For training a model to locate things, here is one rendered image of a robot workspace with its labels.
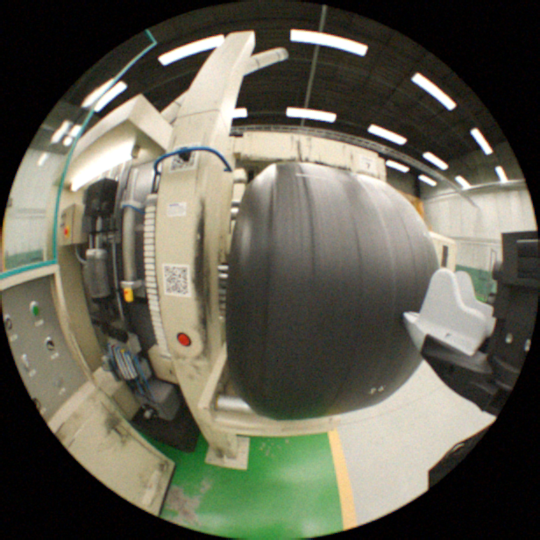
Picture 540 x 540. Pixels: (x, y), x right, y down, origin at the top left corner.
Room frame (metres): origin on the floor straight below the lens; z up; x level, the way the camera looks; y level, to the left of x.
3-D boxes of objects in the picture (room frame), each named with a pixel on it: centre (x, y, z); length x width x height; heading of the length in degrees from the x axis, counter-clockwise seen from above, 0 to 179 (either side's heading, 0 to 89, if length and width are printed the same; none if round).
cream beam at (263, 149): (0.70, -0.16, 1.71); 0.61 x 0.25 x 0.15; 91
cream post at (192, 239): (0.37, 0.21, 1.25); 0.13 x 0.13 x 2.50; 1
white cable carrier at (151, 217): (0.35, 0.30, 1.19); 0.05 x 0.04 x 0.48; 1
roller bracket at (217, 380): (0.40, 0.14, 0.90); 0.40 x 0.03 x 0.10; 1
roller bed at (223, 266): (0.78, 0.18, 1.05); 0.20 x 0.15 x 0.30; 91
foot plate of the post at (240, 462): (0.38, 0.21, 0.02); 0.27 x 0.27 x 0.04; 1
